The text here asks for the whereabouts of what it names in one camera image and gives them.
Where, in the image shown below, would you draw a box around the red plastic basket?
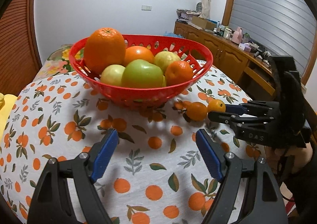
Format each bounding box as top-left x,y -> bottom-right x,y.
69,34 -> 213,111

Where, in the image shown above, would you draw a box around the pale green apple in basket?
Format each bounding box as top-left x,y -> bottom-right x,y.
100,64 -> 125,87

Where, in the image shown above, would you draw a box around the wooden sideboard cabinet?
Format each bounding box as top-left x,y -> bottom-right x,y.
174,21 -> 276,101

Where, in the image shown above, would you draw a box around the small mandarin behind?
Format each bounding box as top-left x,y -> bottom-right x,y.
186,102 -> 207,122

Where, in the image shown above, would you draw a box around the white wall switch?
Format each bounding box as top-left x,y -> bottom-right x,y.
141,5 -> 152,11

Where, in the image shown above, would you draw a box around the person right hand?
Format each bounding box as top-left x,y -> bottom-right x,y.
264,143 -> 313,173

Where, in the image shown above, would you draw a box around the large orange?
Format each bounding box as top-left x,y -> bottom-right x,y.
83,28 -> 126,74

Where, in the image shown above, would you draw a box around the grey window blind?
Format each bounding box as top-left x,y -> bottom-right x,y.
229,0 -> 316,73

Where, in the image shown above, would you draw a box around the pink bottle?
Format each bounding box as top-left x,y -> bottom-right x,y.
232,27 -> 243,45

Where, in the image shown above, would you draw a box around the yellow-green apple in basket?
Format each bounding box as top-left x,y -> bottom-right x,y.
154,51 -> 180,73

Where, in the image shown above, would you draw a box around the cardboard box on cabinet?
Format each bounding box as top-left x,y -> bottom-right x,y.
191,16 -> 217,30

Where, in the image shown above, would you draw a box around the cardboard box blue contents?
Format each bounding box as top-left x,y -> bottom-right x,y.
163,31 -> 184,38

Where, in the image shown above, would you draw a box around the mandarin orange front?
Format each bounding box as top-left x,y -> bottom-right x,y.
165,60 -> 193,86

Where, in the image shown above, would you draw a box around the stack of papers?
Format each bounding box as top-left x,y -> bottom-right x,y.
176,9 -> 201,23

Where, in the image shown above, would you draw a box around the orange in basket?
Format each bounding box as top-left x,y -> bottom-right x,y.
122,46 -> 154,67

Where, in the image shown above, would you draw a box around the yellow plush toy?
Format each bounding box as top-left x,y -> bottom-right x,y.
0,93 -> 17,139

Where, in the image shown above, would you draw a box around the floral bed blanket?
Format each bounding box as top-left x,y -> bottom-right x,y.
33,44 -> 74,81

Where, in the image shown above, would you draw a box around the small mandarin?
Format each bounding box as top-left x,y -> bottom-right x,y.
186,102 -> 207,122
207,99 -> 226,112

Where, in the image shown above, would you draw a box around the wooden louvered wardrobe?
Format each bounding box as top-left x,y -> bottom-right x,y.
1,0 -> 42,96

